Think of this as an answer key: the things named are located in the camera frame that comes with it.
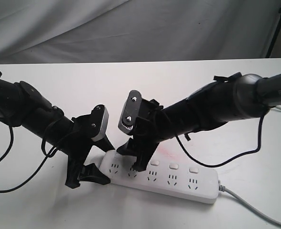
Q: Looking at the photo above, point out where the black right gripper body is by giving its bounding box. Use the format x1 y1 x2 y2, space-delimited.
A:
129 99 163 157

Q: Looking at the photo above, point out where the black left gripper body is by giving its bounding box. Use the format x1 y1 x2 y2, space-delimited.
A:
64 113 97 189

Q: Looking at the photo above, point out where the white five-socket power strip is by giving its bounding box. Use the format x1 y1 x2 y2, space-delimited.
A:
100 150 219 204

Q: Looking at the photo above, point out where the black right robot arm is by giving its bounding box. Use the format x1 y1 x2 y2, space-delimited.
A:
117 72 281 172

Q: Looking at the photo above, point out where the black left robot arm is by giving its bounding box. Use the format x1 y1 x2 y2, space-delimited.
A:
0 71 114 189

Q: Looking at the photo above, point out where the grey backdrop cloth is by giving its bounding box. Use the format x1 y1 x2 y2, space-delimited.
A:
0 0 281 64

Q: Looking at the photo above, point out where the black tripod stand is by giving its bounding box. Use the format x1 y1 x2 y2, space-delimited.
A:
265 6 281 58

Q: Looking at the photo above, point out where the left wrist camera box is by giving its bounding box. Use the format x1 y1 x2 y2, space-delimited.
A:
90 104 109 142

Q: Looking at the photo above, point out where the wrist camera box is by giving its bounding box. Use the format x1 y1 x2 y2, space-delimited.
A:
118 90 142 136
90 104 109 142

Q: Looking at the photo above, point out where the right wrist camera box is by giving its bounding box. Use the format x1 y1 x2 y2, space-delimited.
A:
118 90 142 136

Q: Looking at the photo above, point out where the grey power cable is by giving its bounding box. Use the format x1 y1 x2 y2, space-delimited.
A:
218 104 281 229

